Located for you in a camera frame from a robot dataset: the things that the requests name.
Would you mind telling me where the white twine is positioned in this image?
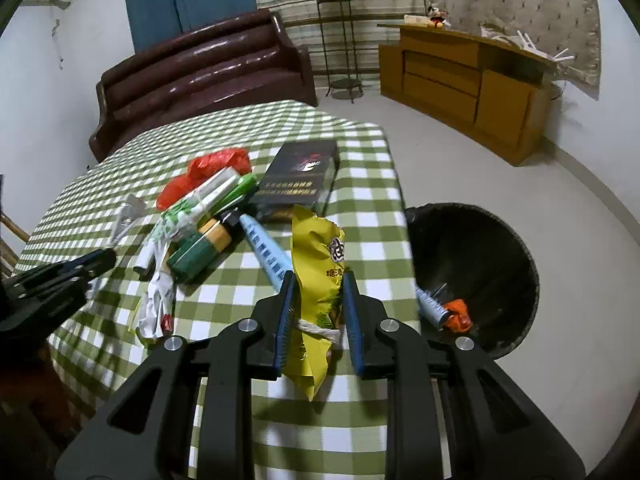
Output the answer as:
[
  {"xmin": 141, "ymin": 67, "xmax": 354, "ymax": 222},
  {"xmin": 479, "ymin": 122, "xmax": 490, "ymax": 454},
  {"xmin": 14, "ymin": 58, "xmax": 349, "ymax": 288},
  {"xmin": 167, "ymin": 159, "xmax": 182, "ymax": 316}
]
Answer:
[{"xmin": 295, "ymin": 319, "xmax": 346, "ymax": 347}]

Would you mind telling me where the teal and white sachet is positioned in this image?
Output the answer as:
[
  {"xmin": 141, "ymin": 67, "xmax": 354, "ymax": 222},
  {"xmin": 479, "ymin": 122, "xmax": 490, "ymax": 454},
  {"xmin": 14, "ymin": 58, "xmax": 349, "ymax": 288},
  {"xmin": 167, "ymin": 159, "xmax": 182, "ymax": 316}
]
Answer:
[{"xmin": 239, "ymin": 213, "xmax": 293, "ymax": 292}]

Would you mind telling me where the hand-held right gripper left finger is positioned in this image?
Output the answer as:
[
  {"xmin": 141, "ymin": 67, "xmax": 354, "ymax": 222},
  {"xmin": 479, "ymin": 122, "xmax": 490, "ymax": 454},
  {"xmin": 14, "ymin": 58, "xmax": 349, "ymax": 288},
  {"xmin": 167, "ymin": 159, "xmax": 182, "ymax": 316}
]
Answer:
[{"xmin": 54, "ymin": 271, "xmax": 302, "ymax": 480}]

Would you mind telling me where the red plastic bag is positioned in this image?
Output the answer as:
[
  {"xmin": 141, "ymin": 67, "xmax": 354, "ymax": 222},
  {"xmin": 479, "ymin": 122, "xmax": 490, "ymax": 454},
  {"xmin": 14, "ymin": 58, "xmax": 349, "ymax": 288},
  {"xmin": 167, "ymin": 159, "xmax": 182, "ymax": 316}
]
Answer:
[{"xmin": 156, "ymin": 147, "xmax": 252, "ymax": 211}]

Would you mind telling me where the white green wrapped roll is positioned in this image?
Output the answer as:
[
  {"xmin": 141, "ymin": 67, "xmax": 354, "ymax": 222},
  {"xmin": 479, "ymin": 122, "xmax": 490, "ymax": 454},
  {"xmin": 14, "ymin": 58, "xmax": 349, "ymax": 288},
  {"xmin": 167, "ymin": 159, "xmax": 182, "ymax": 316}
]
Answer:
[{"xmin": 134, "ymin": 169, "xmax": 258, "ymax": 276}]

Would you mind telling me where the white plastic frame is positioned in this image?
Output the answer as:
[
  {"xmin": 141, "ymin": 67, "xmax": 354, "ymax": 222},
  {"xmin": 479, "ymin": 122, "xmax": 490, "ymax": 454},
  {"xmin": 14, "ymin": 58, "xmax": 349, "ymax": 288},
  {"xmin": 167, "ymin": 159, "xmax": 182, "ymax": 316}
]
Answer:
[{"xmin": 480, "ymin": 25, "xmax": 573, "ymax": 68}]

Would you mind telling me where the wooden cabinet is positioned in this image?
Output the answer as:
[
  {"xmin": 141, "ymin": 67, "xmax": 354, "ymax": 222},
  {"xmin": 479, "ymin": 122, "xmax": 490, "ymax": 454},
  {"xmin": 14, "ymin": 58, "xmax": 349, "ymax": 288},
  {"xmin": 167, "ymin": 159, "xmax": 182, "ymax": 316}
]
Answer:
[{"xmin": 377, "ymin": 22, "xmax": 563, "ymax": 166}]

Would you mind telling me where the black metal plant stand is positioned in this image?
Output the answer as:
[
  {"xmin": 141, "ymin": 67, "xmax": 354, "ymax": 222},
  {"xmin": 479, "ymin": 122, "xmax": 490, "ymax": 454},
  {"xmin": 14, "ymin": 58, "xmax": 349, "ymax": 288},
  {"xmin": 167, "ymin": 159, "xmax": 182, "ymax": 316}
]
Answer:
[{"xmin": 316, "ymin": 0, "xmax": 365, "ymax": 103}]

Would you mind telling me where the black box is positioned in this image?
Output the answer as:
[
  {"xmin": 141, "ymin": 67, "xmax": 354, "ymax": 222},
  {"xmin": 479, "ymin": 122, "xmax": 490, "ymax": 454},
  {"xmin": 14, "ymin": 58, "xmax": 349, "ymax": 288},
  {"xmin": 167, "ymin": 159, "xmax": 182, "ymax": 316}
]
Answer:
[{"xmin": 248, "ymin": 141, "xmax": 341, "ymax": 222}]

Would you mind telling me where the crumpled white paper wrapper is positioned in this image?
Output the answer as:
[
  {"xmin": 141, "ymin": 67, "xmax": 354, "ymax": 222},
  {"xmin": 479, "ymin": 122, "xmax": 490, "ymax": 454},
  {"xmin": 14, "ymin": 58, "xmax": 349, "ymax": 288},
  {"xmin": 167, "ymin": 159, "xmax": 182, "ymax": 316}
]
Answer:
[{"xmin": 134, "ymin": 240, "xmax": 176, "ymax": 343}]

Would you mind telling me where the grey tube in bin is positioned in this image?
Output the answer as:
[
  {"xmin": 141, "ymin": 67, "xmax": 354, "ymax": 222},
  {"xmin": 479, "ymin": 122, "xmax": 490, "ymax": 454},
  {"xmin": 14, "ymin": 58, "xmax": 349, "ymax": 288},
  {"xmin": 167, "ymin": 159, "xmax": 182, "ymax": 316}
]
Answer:
[{"xmin": 415, "ymin": 284, "xmax": 453, "ymax": 330}]

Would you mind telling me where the yellow snack packet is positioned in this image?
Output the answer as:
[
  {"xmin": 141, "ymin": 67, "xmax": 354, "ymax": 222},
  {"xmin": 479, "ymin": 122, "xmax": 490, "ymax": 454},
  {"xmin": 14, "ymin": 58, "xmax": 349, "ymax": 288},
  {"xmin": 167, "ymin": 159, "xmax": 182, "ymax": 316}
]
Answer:
[{"xmin": 291, "ymin": 205, "xmax": 347, "ymax": 402}]

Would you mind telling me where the green checkered tablecloth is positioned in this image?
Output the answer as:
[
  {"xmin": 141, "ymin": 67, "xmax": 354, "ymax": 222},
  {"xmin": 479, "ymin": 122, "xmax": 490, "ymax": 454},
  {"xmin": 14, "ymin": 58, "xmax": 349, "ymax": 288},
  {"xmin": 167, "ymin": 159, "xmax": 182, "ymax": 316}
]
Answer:
[{"xmin": 10, "ymin": 99, "xmax": 423, "ymax": 480}]

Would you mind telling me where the black trash bin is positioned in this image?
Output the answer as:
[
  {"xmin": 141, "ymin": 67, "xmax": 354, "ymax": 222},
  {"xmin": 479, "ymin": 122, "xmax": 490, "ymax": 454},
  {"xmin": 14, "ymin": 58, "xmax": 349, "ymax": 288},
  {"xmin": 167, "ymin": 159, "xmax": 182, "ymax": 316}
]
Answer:
[{"xmin": 404, "ymin": 202, "xmax": 541, "ymax": 361}]

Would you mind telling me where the bamboo chair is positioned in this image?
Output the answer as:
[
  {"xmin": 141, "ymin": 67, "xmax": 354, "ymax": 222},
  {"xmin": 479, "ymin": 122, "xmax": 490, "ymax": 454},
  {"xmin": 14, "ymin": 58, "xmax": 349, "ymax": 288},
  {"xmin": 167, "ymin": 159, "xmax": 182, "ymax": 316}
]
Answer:
[{"xmin": 0, "ymin": 175, "xmax": 31, "ymax": 281}]

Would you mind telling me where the blue curtain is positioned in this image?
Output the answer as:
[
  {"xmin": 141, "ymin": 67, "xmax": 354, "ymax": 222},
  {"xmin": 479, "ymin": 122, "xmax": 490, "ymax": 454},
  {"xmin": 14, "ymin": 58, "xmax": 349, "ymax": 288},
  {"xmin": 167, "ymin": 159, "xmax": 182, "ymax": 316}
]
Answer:
[{"xmin": 121, "ymin": 0, "xmax": 257, "ymax": 53}]

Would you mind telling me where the green box with yellow end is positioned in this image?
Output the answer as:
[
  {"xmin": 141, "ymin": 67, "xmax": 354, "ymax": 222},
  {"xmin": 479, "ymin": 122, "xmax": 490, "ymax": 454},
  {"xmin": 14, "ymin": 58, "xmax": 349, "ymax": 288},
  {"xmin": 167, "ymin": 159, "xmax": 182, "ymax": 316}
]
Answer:
[{"xmin": 166, "ymin": 219, "xmax": 233, "ymax": 283}]

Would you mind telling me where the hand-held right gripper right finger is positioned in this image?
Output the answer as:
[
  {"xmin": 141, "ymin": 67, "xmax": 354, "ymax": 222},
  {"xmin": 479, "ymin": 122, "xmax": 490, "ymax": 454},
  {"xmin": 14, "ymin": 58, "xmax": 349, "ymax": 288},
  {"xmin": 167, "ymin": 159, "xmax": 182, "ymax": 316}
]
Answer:
[{"xmin": 341, "ymin": 270, "xmax": 587, "ymax": 480}]

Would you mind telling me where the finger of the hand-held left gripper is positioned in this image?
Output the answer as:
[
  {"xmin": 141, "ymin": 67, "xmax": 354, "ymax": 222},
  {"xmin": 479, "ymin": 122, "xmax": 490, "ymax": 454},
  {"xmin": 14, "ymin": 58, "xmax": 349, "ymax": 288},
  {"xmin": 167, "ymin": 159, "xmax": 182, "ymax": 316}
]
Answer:
[{"xmin": 10, "ymin": 248, "xmax": 117, "ymax": 293}]

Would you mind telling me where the clear plastic wrapper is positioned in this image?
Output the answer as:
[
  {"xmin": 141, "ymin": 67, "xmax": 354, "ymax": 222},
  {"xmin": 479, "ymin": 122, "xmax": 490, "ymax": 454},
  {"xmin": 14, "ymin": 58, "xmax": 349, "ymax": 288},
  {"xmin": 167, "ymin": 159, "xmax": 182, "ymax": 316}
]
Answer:
[{"xmin": 107, "ymin": 195, "xmax": 148, "ymax": 248}]

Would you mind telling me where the dark red leather sofa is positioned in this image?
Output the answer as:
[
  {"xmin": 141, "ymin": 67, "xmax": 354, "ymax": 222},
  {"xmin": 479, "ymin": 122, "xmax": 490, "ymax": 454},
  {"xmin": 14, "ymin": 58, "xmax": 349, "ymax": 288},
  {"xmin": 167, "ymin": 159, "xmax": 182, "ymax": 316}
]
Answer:
[{"xmin": 89, "ymin": 8, "xmax": 319, "ymax": 163}]

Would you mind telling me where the orange crumpled wrapper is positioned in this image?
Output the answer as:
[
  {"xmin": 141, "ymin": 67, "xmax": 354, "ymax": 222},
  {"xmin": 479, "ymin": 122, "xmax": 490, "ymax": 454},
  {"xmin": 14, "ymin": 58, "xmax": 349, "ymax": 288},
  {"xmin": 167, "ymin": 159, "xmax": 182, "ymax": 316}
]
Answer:
[{"xmin": 442, "ymin": 299, "xmax": 473, "ymax": 333}]

